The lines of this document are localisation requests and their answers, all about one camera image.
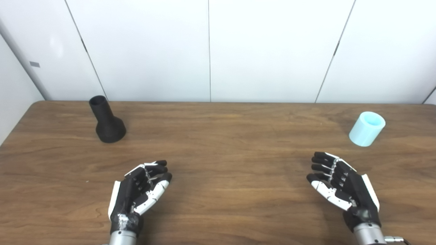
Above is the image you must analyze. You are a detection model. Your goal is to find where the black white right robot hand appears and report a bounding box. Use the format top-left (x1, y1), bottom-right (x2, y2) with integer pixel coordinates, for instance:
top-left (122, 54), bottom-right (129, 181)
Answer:
top-left (306, 152), bottom-right (381, 232)

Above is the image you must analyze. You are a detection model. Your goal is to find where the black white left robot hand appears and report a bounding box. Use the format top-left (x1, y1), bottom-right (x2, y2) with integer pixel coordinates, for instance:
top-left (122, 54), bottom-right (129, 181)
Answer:
top-left (108, 160), bottom-right (173, 237)

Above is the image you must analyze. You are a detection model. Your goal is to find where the light blue cylinder cup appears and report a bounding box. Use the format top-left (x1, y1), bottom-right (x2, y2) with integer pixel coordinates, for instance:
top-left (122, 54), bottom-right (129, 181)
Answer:
top-left (349, 111), bottom-right (386, 147)

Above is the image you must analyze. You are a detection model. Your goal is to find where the black funnel-shaped nozzle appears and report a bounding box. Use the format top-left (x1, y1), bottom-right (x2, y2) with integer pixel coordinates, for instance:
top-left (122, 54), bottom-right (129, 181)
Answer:
top-left (89, 95), bottom-right (127, 143)

